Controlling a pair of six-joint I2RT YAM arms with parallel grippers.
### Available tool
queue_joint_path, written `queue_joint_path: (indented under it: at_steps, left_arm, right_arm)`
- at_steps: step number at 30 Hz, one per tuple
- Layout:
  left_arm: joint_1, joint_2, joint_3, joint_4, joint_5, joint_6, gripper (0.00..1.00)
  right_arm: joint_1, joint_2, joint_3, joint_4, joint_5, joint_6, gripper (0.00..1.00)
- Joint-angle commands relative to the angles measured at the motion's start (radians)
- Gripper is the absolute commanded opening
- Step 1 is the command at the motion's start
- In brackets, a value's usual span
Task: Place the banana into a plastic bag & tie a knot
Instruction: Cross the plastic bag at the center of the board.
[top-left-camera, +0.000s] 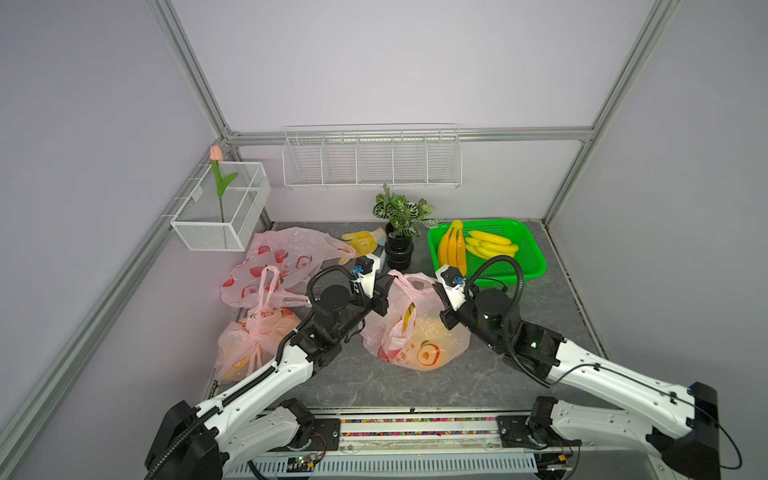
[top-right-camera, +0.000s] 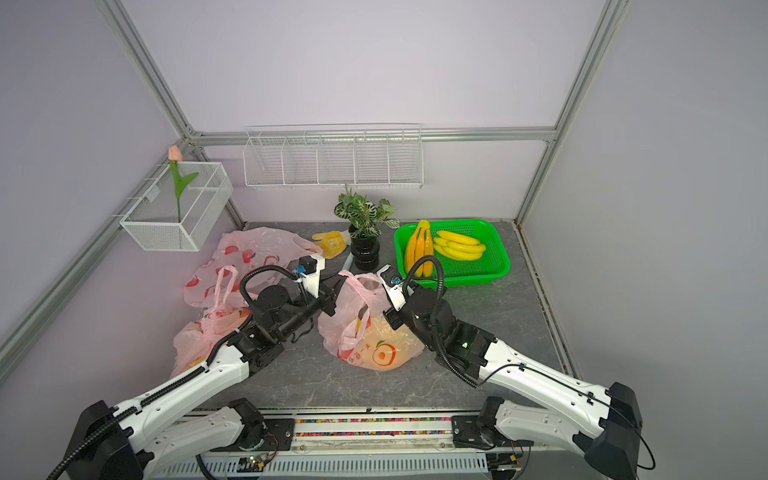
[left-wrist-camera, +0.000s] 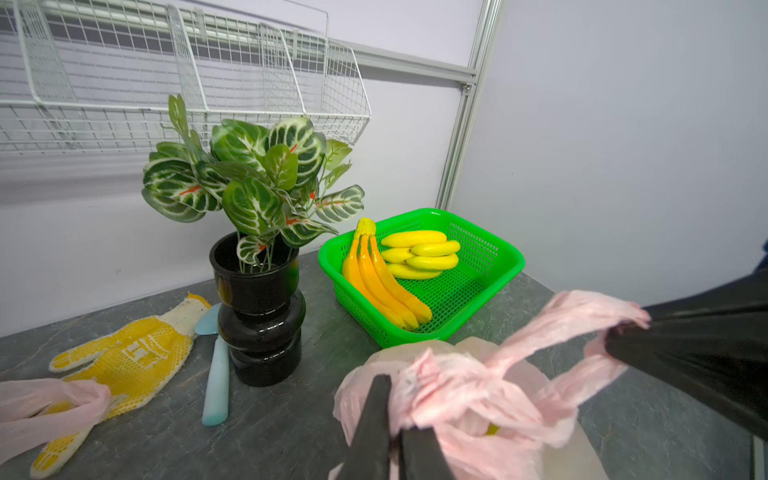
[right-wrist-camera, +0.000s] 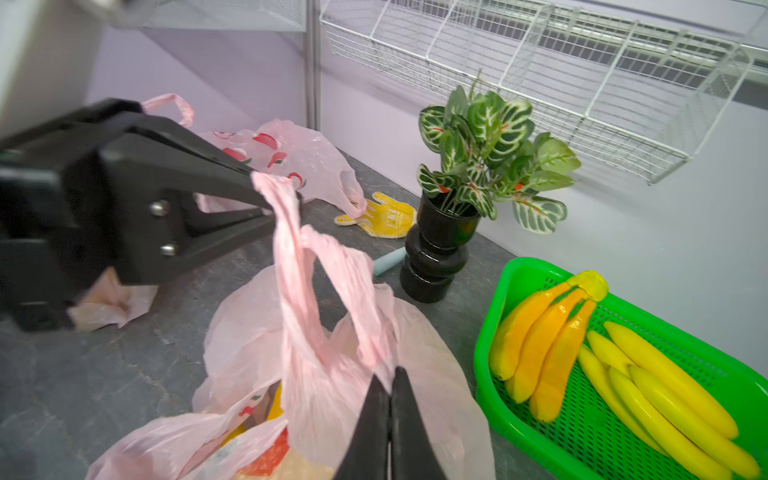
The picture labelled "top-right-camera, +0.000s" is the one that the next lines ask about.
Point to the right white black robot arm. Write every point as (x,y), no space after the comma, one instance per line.
(528,372)

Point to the pink artificial tulip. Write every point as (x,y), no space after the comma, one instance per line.
(180,181)

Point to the green plastic basket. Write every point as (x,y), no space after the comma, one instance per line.
(493,265)

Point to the potted plant black vase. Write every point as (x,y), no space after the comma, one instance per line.
(365,218)

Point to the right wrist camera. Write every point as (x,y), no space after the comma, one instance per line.
(392,282)

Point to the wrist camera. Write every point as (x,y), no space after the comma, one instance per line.
(392,282)
(309,271)

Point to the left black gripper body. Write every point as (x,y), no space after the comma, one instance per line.
(304,307)

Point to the pale yellow banana bunch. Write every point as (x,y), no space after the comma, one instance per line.
(458,247)

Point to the white wire side basket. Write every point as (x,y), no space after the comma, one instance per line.
(151,220)

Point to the white wire wall shelf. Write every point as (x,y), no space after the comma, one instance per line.
(334,155)

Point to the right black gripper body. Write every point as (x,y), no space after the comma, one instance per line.
(396,319)

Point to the light blue white tube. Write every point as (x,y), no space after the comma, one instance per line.
(348,262)

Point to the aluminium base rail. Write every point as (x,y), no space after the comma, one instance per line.
(497,441)

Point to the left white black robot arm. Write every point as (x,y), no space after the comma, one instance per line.
(140,436)

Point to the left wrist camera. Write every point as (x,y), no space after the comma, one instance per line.
(309,271)

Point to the pink strawberry plastic bag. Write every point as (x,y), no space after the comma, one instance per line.
(237,254)

